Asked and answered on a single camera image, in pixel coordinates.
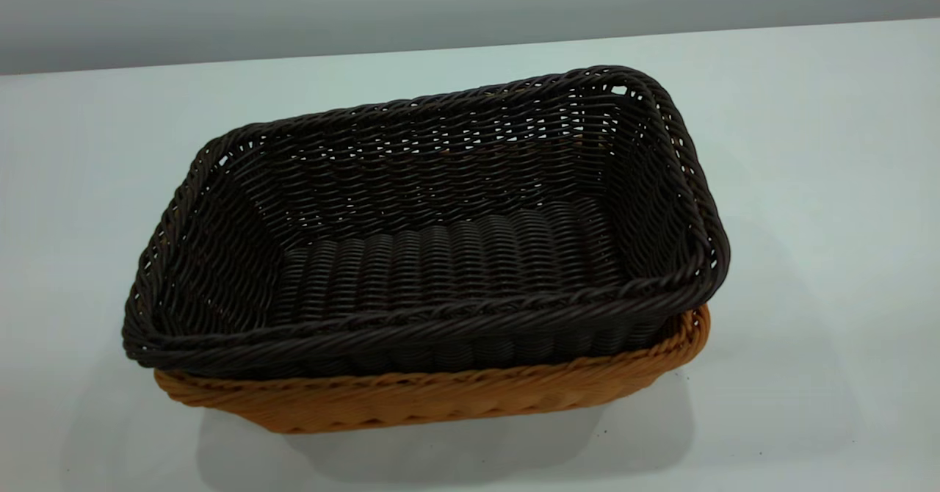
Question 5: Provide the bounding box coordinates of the dark brown wicker basket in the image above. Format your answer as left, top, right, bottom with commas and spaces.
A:
121, 65, 732, 383

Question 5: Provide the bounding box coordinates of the light brown wicker basket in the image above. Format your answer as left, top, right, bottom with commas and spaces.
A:
153, 305, 712, 435

